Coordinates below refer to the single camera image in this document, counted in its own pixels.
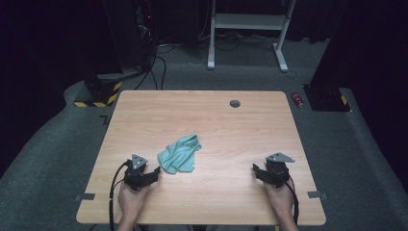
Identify red can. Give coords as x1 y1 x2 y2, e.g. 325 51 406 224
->
291 91 305 110

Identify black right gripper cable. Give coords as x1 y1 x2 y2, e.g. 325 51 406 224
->
283 178 300 226

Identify dark equipment rack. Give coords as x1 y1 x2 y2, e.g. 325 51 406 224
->
134 0 159 72

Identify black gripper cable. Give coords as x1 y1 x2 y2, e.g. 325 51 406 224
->
108 160 133 231
283 178 300 226

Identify cable bundle under desk frame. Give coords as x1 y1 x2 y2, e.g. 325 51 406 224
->
197 30 278 53

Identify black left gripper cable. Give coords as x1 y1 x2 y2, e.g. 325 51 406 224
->
108 160 133 231

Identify teal cloth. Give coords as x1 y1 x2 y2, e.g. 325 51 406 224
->
156 134 203 175

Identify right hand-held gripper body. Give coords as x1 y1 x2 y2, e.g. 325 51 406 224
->
262 151 295 190

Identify person's left hand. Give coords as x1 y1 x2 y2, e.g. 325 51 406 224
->
117 182 152 223

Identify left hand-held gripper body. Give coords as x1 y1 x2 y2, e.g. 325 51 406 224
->
123 153 154 193

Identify white metal desk frame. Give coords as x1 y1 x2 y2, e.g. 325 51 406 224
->
206 0 298 73

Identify grey tape strip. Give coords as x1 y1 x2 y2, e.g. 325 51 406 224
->
306 191 328 201
74 192 96 202

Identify person's right hand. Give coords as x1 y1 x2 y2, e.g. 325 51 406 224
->
263 177 296 223

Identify black yellow striped stand base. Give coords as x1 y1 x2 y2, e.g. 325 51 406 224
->
73 73 124 109

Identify black floor cables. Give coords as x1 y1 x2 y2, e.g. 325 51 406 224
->
134 44 176 91

